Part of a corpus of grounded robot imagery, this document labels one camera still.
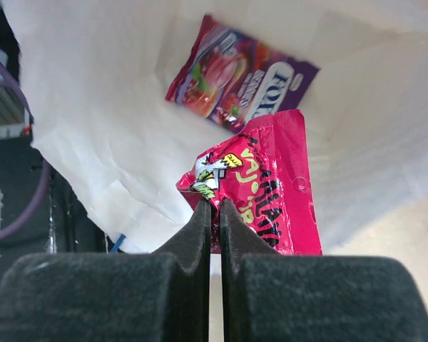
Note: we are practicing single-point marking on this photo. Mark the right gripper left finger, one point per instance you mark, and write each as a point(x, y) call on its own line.
point(161, 296)

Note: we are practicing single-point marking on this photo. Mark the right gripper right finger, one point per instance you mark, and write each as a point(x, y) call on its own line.
point(271, 297)

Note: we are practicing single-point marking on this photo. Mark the pink snack packet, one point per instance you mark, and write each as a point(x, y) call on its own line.
point(264, 170)

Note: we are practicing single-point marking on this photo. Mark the purple snack packet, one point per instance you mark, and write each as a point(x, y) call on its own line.
point(231, 78)

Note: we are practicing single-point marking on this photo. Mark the blue checkered paper bag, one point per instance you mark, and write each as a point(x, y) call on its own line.
point(95, 74)

